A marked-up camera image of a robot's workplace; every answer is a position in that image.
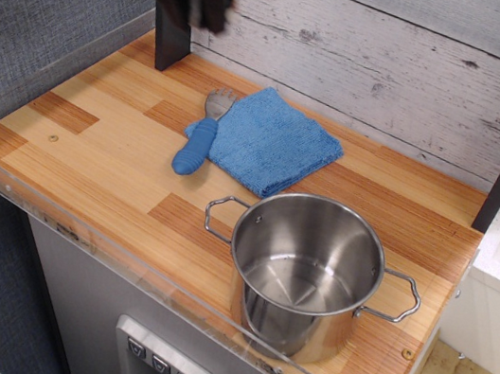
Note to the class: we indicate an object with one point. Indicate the blue folded cloth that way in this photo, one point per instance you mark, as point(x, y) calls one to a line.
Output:
point(267, 145)

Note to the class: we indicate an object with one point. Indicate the grey toy cabinet front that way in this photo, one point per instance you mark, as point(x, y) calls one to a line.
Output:
point(88, 298)

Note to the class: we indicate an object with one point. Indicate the clear acrylic guard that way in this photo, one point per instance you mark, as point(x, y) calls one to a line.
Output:
point(90, 158)

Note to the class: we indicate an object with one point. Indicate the stainless steel pot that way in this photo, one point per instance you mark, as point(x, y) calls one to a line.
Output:
point(304, 268)

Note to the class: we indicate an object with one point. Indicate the blue handled metal spork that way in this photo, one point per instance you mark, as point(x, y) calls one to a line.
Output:
point(191, 157)

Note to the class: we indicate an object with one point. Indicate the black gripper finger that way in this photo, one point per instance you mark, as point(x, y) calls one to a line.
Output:
point(178, 11)
point(214, 14)

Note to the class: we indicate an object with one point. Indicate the dark grey left post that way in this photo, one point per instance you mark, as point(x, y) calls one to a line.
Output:
point(172, 39)

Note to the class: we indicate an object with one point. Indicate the silver dispenser panel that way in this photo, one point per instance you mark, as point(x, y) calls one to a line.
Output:
point(141, 351)

